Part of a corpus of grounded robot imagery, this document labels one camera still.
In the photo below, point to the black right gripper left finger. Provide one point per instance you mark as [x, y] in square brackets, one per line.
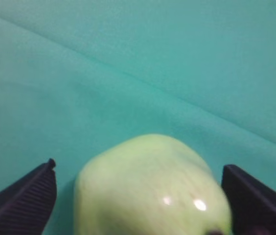
[27, 204]

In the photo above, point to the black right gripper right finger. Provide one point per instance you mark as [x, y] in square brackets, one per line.
[252, 203]

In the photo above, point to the green pear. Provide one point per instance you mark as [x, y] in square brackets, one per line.
[149, 185]

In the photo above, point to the green tablecloth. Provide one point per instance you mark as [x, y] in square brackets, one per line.
[80, 76]

